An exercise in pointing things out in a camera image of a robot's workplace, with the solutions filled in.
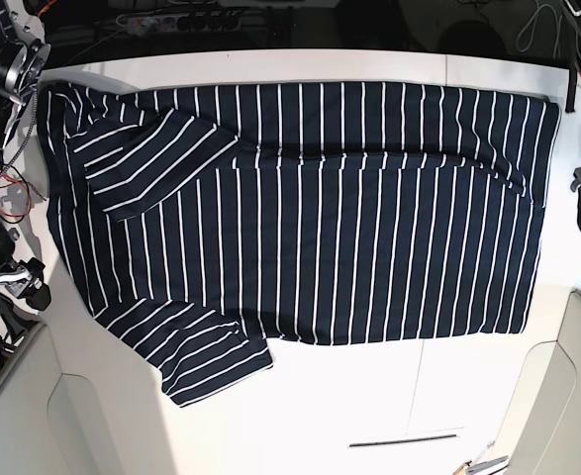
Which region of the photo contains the beige chair right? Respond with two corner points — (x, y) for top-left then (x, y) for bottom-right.
(490, 291), (581, 474)

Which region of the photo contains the beige chair left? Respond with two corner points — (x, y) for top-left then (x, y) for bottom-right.
(0, 324), (100, 475)

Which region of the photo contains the navy white striped T-shirt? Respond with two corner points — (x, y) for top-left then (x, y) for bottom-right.
(37, 81), (561, 406)

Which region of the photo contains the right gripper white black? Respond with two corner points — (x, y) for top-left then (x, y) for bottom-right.
(0, 242), (51, 312)

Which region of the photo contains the grey tool at table edge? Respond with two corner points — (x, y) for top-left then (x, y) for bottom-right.
(453, 456), (510, 475)

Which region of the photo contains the white power strip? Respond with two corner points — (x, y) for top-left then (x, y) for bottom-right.
(115, 11), (242, 38)

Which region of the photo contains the beige chair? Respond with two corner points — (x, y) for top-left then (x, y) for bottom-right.
(0, 324), (100, 475)
(490, 291), (581, 474)

